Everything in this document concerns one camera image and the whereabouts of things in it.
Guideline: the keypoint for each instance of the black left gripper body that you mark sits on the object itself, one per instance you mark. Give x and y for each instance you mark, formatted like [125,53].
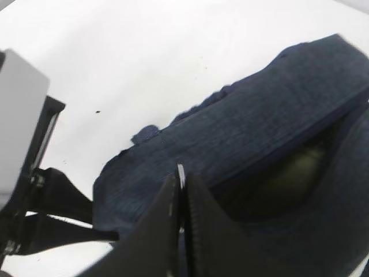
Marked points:
[15,227]

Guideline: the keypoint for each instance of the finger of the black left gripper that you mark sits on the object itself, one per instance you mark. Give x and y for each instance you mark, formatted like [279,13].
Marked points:
[41,233]
[56,195]

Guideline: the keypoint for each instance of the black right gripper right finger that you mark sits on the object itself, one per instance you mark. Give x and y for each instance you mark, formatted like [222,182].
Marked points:
[217,246]

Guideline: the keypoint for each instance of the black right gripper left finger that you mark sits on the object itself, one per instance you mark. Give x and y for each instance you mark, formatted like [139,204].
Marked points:
[152,248]

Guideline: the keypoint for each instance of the green lid glass container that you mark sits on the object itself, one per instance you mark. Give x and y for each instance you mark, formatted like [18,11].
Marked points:
[279,187]

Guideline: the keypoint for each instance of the dark blue lunch bag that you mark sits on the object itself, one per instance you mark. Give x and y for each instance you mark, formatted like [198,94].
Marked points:
[310,93]

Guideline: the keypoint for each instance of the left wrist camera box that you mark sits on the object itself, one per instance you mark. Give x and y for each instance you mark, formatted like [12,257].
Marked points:
[23,93]

